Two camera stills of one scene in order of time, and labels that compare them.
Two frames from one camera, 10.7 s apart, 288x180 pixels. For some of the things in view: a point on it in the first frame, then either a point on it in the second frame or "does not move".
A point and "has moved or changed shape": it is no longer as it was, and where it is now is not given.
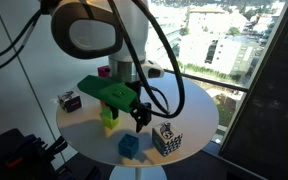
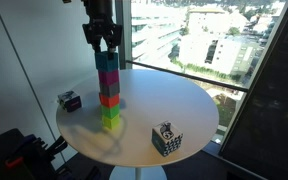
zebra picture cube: (69, 101) does not move
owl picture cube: (166, 138) does not move
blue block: (128, 146) has moved or changed shape
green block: (106, 112) does not move
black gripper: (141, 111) → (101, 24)
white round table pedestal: (138, 172) does not move
